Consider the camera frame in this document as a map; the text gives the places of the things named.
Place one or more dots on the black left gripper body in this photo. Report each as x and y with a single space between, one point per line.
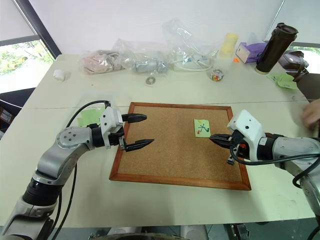
117 138

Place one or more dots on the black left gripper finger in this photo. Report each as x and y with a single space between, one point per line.
138 145
135 117

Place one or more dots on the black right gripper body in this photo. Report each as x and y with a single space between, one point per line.
237 147

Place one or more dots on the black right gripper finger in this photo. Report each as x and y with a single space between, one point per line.
223 143
221 137

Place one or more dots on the person's dark sleeved forearm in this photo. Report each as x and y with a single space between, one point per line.
310 85

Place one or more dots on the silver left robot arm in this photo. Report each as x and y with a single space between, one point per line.
60 155

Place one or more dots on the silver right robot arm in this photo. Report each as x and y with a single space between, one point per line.
295 150

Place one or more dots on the green paper note with drawing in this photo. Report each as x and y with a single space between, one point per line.
202 126

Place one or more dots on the wood framed cork board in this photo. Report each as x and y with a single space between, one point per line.
172 150

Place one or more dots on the green sticky note pad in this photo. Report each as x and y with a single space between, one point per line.
87 117

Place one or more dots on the small jar with colourful pins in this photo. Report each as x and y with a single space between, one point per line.
217 73

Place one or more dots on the person's bare hand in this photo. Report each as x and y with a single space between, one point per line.
312 113

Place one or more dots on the clear bag with bottle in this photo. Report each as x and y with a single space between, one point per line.
145 62

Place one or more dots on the bagged pink cloth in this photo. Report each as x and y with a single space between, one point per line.
97 61

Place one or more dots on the small orange clip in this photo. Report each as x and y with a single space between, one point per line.
236 60

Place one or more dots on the loose green paper notes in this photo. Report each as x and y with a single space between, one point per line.
283 81

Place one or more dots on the white tape roll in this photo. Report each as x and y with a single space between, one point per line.
59 74

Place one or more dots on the purple tissue box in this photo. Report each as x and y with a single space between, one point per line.
250 51

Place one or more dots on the dark purple bag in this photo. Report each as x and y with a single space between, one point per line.
293 60

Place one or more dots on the dark brown travel tumbler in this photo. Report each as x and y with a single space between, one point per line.
275 47

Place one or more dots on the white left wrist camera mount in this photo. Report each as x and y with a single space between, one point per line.
110 120

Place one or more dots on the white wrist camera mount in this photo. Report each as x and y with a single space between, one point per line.
110 120
250 130

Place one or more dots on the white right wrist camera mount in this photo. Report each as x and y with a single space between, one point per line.
250 130

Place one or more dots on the dark window frame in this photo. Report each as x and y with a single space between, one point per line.
42 27

